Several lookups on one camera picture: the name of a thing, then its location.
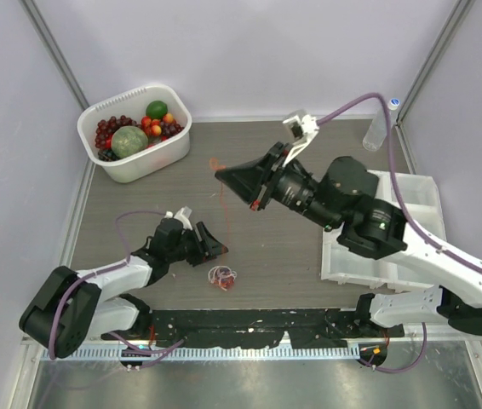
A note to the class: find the green melon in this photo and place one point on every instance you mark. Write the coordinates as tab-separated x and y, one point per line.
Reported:
127	141

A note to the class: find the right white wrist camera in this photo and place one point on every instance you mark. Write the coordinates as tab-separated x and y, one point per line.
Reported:
303	128

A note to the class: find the white slotted cable duct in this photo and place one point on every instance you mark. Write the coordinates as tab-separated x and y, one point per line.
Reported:
281	352

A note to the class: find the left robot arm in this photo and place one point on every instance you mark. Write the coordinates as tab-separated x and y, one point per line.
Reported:
72	306

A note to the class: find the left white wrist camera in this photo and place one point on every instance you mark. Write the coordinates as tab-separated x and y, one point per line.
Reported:
183	216

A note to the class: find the clear water bottle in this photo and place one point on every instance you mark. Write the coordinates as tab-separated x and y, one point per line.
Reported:
380	125

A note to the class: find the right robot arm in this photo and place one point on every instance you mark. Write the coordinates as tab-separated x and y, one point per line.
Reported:
345	199

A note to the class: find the green lime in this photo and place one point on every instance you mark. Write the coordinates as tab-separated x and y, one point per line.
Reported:
157	109

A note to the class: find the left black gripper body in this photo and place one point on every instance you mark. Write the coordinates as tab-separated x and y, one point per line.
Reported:
192	250

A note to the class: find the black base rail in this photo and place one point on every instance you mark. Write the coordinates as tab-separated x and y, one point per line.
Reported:
306	328

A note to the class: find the red grape bunch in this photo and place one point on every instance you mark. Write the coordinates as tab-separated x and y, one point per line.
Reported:
107	127

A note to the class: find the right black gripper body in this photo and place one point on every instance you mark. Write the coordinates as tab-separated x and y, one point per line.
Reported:
264	194

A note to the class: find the red yellow cherry cluster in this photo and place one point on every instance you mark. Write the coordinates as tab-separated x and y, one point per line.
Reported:
160	129

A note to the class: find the white plastic fruit basket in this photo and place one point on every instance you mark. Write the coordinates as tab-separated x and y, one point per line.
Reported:
133	103

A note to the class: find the white compartment tray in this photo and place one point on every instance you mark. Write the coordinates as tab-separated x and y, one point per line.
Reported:
338	264

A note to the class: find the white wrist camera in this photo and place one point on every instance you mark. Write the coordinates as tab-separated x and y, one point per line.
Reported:
303	128
183	216

